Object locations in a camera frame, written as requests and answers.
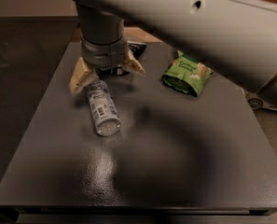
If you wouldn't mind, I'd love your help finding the green snack bag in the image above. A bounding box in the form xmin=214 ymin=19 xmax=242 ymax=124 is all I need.
xmin=162 ymin=51 xmax=214 ymax=97

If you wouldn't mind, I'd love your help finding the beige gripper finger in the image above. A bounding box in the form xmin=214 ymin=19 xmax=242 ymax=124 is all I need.
xmin=69 ymin=57 xmax=99 ymax=96
xmin=121 ymin=50 xmax=145 ymax=75

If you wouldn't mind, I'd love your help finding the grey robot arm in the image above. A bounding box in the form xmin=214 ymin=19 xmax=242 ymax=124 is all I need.
xmin=73 ymin=0 xmax=277 ymax=108

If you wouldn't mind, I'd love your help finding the dark blue snack bag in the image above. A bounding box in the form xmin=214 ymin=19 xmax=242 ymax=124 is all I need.
xmin=98 ymin=41 xmax=146 ymax=76

